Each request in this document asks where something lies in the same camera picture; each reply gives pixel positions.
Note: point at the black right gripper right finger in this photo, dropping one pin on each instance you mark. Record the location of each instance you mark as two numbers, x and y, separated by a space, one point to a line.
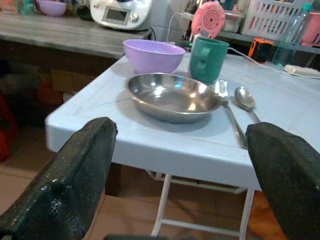
287 175

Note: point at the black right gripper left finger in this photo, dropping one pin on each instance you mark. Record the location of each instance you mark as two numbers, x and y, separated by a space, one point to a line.
67 180

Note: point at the stainless steel fork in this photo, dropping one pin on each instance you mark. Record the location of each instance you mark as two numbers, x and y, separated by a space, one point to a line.
231 115

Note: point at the stainless steel spoon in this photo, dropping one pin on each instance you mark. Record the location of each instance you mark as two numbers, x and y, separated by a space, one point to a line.
245 98

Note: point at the light blue folding table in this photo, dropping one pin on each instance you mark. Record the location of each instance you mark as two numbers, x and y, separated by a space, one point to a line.
190 140

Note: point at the white cloth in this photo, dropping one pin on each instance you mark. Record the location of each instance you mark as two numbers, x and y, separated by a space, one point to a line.
302 70

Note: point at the orange and black device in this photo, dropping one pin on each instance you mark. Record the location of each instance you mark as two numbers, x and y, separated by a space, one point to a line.
261 50

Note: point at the stainless steel plate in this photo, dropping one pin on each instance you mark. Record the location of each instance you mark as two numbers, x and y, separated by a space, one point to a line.
172 96

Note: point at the clear plastic water bottle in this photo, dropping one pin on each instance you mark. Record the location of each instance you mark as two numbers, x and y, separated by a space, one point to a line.
291 37

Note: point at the green plastic mug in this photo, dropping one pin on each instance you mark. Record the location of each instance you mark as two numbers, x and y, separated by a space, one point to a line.
208 60

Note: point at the grey wooden counter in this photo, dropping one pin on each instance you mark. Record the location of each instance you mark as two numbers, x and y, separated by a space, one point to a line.
65 35

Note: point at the pink plastic container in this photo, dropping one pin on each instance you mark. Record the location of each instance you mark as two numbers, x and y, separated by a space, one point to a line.
312 28

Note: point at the purple plastic bowl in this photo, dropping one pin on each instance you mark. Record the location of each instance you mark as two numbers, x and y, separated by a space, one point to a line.
153 56

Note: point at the white plastic basket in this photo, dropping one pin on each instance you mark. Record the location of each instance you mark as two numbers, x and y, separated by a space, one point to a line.
272 20

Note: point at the small purple bowl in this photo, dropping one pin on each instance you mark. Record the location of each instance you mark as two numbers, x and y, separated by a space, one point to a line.
51 7

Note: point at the white kitchen appliance with display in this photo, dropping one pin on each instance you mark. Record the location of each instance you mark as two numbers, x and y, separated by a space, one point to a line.
121 13

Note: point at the pink round device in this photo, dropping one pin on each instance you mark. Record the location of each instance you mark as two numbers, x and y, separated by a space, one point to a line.
208 18

